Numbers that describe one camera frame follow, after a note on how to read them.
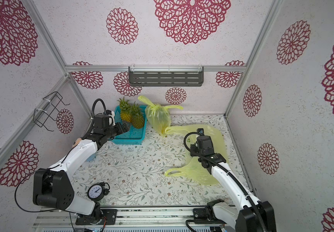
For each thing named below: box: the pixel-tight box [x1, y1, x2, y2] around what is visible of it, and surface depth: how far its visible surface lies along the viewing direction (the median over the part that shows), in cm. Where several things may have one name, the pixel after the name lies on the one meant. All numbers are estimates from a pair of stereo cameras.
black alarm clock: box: [85, 181, 111, 202], surface depth 81 cm
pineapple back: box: [116, 96, 133, 123], surface depth 105 cm
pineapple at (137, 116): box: [129, 101, 145, 130], surface depth 103 cm
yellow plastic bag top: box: [138, 95, 184, 137], surface depth 97 cm
